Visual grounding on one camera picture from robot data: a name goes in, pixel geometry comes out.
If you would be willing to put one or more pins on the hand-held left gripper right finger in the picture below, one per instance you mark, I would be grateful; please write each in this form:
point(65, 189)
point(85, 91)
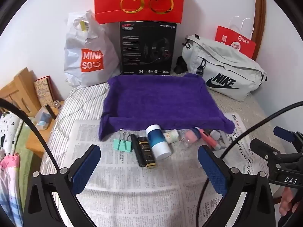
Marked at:
point(213, 167)

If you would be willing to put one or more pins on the pink striped cloth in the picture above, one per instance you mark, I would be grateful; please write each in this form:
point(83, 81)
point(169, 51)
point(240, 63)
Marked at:
point(9, 184)

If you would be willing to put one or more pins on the black cosmetic tube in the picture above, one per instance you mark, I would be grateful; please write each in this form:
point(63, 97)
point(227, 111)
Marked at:
point(136, 146)

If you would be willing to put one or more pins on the blue white cylinder bottle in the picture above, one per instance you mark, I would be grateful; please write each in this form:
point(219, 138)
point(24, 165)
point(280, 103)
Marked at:
point(157, 141)

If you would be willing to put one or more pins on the newspaper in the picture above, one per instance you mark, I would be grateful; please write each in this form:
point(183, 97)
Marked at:
point(142, 182)

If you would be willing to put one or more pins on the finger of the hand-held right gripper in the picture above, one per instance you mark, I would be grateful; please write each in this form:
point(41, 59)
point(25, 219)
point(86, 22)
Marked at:
point(284, 133)
point(265, 150)

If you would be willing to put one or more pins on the green binder clip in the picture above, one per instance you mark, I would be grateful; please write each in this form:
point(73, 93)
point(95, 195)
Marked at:
point(118, 144)
point(127, 146)

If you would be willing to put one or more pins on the white dotted cloth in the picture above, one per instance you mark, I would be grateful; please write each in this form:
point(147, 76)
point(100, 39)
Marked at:
point(9, 130)

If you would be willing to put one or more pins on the pink white pen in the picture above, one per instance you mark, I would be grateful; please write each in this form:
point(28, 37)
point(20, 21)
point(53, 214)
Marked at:
point(208, 138)

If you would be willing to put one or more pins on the patterned book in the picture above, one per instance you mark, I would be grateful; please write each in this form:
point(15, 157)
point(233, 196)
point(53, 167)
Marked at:
point(43, 89)

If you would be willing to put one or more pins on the small black stick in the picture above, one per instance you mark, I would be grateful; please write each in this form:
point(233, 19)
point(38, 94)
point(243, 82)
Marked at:
point(51, 111)

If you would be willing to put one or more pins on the striped bed sheet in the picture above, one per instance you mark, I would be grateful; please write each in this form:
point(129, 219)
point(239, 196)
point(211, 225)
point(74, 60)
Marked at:
point(78, 104)

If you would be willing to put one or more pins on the purple towel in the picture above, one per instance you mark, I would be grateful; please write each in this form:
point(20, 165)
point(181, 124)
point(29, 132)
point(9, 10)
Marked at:
point(153, 99)

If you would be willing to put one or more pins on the green floor mat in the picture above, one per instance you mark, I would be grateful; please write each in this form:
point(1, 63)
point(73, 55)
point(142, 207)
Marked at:
point(27, 160)

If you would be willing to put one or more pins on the wooden nightstand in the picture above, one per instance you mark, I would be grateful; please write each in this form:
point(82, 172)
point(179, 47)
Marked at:
point(35, 141)

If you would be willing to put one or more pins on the black gold lipstick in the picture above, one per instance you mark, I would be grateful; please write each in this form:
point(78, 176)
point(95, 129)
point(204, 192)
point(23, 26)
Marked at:
point(146, 153)

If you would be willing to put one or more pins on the small glass jar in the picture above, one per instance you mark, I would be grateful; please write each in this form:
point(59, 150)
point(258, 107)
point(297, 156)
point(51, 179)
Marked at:
point(57, 104)

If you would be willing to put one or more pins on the black headset box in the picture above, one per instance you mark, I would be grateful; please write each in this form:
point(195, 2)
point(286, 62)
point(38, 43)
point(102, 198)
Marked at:
point(132, 52)

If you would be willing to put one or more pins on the white plastic shopping bag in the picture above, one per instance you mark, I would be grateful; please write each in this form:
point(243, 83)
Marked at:
point(78, 42)

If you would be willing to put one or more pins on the person's right hand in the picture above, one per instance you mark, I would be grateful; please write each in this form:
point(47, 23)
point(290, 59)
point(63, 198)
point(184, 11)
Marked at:
point(286, 203)

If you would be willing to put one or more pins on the clear plastic box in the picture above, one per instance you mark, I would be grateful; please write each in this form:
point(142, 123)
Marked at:
point(42, 119)

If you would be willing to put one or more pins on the brown wooden frame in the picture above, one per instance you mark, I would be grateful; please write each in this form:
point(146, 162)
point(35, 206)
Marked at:
point(260, 16)

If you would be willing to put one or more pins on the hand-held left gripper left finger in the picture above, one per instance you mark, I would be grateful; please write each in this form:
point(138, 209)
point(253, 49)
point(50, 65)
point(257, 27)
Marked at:
point(86, 167)

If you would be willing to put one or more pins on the white sling bag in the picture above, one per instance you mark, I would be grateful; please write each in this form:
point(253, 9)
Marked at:
point(224, 59)

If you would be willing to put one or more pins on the small lavender white bottle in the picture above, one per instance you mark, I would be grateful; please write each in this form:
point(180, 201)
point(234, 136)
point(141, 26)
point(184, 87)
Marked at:
point(215, 133)

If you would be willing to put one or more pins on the small white pill bottle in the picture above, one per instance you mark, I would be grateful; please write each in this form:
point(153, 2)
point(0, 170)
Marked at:
point(172, 136)

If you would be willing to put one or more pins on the pink clear plastic bottle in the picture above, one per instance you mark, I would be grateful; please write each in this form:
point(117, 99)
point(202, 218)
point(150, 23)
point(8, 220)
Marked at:
point(189, 137)

